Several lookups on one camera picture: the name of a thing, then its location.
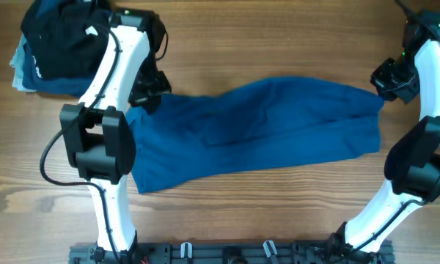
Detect blue t-shirt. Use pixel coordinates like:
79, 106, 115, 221
127, 76, 384, 194

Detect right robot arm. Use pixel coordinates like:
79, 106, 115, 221
315, 6, 440, 263

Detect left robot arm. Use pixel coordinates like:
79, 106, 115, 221
59, 8, 172, 263

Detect navy folded shirt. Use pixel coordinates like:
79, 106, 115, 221
23, 24, 109, 98

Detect black folded shirt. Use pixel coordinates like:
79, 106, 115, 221
21, 0, 111, 79

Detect light grey folded shirt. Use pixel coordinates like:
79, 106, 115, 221
10, 34, 35, 92

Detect right black cable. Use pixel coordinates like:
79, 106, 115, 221
355, 0, 440, 254

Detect black cable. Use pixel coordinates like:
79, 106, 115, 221
39, 23, 124, 264
355, 0, 440, 254

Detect left black cable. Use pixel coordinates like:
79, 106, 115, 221
39, 23, 124, 264

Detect left white rail clip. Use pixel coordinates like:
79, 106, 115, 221
180, 242, 193, 259

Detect white rail clip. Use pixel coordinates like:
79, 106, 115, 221
180, 242, 193, 259
263, 240, 277, 258

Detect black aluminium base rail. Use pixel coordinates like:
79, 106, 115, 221
67, 240, 395, 264

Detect right white rail clip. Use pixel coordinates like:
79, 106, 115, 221
263, 240, 277, 258

